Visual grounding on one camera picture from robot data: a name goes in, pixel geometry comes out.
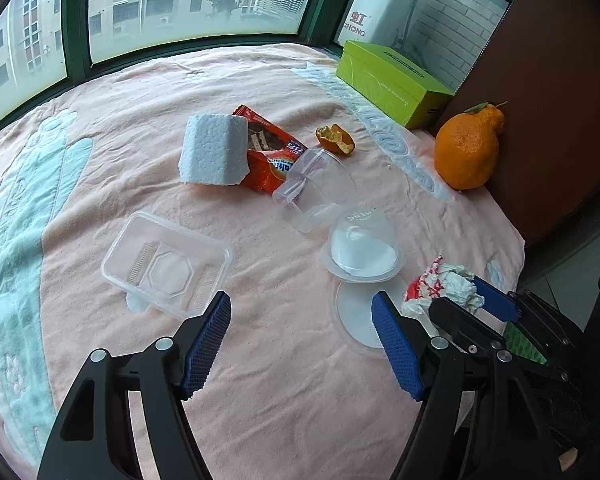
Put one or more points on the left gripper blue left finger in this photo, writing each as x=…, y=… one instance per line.
x=92, y=436

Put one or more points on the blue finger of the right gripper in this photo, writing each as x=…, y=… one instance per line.
x=496, y=302

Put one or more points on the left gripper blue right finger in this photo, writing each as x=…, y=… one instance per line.
x=479, y=416

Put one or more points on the red white paper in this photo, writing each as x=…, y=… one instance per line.
x=440, y=280

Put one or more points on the clear dome lid cup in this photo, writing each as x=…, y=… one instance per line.
x=363, y=247

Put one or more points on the clear plastic cup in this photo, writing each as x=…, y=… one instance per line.
x=317, y=189

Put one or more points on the orange peel piece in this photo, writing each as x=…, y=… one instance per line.
x=335, y=139

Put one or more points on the red snack wrapper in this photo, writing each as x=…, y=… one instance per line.
x=271, y=152

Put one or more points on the white styrofoam block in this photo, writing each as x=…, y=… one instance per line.
x=214, y=150

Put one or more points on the green perforated trash basket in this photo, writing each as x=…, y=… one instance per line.
x=520, y=345

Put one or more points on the large orange citrus fruit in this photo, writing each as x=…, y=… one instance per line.
x=466, y=147

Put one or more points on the clear rectangular plastic tray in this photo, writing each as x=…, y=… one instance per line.
x=160, y=264

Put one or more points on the green cardboard box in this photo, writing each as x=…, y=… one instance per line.
x=397, y=86

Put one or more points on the green window frame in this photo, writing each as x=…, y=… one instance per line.
x=50, y=46

